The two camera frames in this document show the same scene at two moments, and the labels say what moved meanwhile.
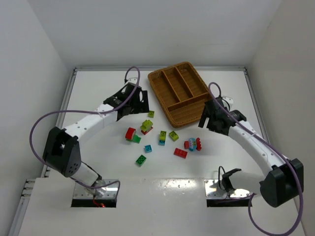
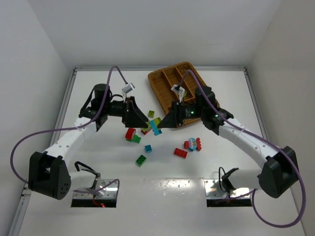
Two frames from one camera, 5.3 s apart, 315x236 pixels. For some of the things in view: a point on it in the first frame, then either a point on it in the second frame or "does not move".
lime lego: (162, 135) -> (157, 121)
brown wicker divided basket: (181, 92) does not move
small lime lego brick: (151, 114) does not move
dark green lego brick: (141, 160) does not move
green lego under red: (136, 139) does not move
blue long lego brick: (162, 142) -> (155, 131)
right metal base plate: (214, 189) does not move
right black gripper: (210, 115) -> (177, 114)
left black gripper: (138, 101) -> (128, 111)
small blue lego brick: (148, 148) does not move
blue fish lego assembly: (193, 144) does not move
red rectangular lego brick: (180, 153) does not move
